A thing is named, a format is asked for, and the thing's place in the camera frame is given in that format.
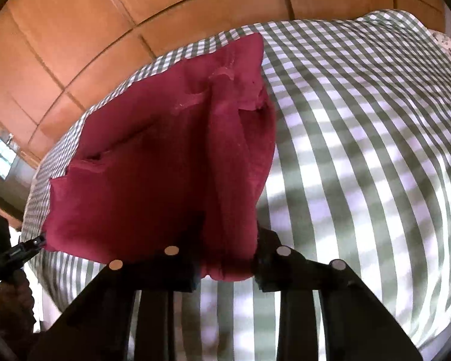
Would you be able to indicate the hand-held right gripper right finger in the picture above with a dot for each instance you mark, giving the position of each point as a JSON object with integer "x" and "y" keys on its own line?
{"x": 270, "y": 267}

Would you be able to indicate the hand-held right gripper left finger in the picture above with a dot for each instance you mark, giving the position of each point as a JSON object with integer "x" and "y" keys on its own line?
{"x": 173, "y": 274}

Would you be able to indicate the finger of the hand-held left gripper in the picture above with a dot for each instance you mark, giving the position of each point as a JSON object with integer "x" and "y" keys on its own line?
{"x": 33, "y": 244}

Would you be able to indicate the maroon pants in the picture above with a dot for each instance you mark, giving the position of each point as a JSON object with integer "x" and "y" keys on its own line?
{"x": 154, "y": 158}

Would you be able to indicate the dark door with glass pane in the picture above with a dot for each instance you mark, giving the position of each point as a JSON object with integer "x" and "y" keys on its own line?
{"x": 0, "y": 158}

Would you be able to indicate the green white checked blanket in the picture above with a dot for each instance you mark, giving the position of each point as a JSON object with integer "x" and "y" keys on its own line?
{"x": 360, "y": 139}

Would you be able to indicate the wooden wardrobe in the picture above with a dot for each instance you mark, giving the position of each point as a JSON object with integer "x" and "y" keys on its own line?
{"x": 97, "y": 26}

